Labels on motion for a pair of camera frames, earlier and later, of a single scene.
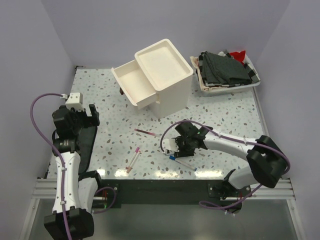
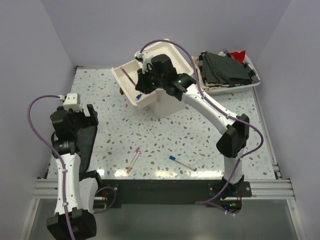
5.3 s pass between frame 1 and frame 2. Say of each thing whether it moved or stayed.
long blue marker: stayed
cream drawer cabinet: stayed
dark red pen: moved
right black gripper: moved
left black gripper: stayed
